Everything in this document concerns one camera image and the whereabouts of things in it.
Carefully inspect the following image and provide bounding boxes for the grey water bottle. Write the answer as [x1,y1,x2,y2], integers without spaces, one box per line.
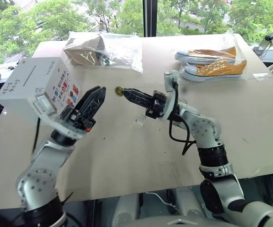
[258,32,273,59]

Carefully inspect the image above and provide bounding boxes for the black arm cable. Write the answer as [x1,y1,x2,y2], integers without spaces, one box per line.
[33,118,40,153]
[168,79,198,156]

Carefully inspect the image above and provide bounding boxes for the white box with slot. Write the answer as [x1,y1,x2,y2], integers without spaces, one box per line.
[0,56,81,123]

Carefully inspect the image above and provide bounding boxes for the small clear acrylic stand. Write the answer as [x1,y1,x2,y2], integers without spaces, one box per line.
[134,114,146,125]

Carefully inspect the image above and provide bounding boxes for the orange canvas sneaker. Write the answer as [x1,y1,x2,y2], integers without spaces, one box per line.
[175,46,238,63]
[180,59,247,82]

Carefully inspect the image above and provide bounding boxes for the dark window mullion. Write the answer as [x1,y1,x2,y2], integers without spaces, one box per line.
[142,0,158,38]

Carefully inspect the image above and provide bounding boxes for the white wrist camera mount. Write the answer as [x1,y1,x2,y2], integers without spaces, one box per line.
[33,93,91,140]
[163,70,182,122]

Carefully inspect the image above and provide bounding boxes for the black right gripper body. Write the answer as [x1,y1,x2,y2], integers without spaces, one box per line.
[145,89,169,120]

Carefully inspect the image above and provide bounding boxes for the grey rounded housing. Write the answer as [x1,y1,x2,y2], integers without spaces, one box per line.
[173,188,207,217]
[109,193,141,227]

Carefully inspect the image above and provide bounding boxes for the thin white cable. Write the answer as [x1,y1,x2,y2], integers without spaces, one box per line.
[145,192,182,215]

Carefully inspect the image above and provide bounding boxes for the brown paper bag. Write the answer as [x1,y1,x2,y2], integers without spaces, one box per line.
[64,35,109,67]

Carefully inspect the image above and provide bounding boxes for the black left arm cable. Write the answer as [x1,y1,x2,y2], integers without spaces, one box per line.
[33,118,40,153]

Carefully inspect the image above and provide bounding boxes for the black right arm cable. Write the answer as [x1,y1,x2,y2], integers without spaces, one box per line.
[168,79,198,156]

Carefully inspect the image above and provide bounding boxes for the clear plastic bag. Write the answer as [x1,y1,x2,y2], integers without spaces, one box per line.
[62,32,144,76]

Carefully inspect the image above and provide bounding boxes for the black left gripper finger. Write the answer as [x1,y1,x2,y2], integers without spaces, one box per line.
[75,86,102,112]
[85,87,107,121]

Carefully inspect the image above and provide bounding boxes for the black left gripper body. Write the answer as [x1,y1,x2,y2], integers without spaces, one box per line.
[60,105,97,133]

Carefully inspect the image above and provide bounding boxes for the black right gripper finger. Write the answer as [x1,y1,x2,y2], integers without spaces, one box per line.
[123,92,154,109]
[121,87,155,98]

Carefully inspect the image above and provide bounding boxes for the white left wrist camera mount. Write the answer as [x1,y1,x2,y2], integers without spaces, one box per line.
[33,93,91,140]

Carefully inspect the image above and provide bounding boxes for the orange-lined sneakers in bag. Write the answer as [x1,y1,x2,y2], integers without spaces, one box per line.
[171,32,252,83]

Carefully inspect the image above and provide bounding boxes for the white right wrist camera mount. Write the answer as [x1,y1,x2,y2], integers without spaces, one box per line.
[163,70,182,122]

